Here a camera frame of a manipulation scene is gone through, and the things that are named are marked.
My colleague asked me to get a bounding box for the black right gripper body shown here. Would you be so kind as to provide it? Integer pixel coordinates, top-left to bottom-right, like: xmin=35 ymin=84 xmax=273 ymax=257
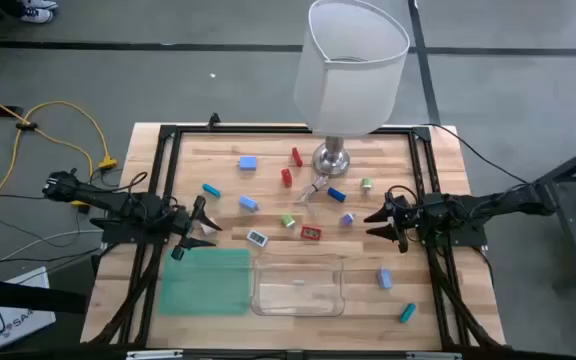
xmin=400 ymin=195 xmax=432 ymax=246

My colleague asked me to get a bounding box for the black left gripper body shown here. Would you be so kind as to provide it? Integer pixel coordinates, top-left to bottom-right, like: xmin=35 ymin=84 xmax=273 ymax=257
xmin=165 ymin=204 xmax=195 ymax=239

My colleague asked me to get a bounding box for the white digital clock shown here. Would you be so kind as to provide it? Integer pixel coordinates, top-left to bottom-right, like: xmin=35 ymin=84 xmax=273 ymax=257
xmin=245 ymin=228 xmax=270 ymax=248

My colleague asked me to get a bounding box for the teal translucent plastic bin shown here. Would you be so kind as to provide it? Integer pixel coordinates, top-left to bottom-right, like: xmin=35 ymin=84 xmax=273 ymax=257
xmin=158 ymin=248 xmax=253 ymax=317

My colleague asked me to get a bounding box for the clear plastic bin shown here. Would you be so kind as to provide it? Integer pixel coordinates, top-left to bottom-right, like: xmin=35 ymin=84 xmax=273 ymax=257
xmin=250 ymin=252 xmax=346 ymax=318

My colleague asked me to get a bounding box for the silver table lamp white shade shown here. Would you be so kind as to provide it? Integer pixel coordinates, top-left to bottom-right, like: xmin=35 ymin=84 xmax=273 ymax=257
xmin=293 ymin=0 xmax=412 ymax=177

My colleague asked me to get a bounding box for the black beam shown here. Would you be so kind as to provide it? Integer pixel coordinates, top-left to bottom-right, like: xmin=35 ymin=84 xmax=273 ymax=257
xmin=0 ymin=274 xmax=88 ymax=315

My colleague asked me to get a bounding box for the white printed sign board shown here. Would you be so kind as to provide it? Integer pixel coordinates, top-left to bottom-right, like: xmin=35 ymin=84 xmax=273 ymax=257
xmin=0 ymin=266 xmax=57 ymax=351

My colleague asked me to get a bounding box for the person's leg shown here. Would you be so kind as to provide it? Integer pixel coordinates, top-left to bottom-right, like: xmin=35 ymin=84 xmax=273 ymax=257
xmin=0 ymin=0 xmax=27 ymax=19

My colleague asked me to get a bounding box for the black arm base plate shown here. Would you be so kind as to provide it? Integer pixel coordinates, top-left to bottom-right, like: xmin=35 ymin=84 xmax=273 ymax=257
xmin=90 ymin=217 xmax=169 ymax=246
xmin=417 ymin=219 xmax=488 ymax=249

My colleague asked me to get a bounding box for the thin black cable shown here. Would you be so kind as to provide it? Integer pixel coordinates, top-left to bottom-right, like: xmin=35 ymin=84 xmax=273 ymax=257
xmin=420 ymin=122 xmax=532 ymax=185

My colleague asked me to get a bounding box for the yellow extension cable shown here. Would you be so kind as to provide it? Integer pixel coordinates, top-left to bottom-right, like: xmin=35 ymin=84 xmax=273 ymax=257
xmin=0 ymin=124 xmax=93 ymax=231
xmin=0 ymin=85 xmax=119 ymax=171

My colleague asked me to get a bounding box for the black aluminium table frame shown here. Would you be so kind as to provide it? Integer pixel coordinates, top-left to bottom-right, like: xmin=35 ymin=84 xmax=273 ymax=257
xmin=87 ymin=124 xmax=507 ymax=351

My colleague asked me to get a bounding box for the silver metal bracket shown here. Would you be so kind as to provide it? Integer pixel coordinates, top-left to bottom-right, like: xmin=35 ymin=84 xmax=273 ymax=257
xmin=125 ymin=349 xmax=184 ymax=360
xmin=405 ymin=351 xmax=463 ymax=360

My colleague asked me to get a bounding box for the white floor cable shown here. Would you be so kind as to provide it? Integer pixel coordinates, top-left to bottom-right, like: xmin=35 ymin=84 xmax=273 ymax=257
xmin=0 ymin=228 xmax=104 ymax=279

